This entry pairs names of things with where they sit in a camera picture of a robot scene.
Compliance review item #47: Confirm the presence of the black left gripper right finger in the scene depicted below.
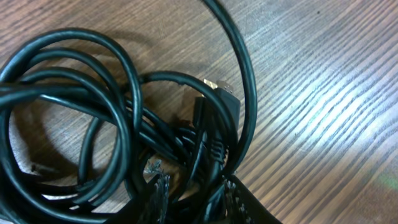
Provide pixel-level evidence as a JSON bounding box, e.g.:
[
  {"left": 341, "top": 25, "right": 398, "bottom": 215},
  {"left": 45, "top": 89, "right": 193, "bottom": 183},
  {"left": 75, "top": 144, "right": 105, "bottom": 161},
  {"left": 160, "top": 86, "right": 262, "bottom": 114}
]
[{"left": 217, "top": 175, "right": 282, "bottom": 224}]

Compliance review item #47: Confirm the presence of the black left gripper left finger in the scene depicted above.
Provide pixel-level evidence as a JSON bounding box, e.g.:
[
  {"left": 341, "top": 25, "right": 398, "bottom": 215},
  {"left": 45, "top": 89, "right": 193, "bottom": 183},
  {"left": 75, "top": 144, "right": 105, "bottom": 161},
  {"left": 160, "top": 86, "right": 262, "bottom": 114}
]
[{"left": 111, "top": 160, "right": 170, "bottom": 224}]

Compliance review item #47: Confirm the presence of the thick black HDMI cable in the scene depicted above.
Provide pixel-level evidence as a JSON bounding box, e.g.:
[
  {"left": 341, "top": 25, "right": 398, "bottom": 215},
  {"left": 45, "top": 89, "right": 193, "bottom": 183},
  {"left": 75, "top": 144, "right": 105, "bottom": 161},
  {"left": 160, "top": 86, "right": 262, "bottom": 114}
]
[{"left": 0, "top": 0, "right": 258, "bottom": 224}]

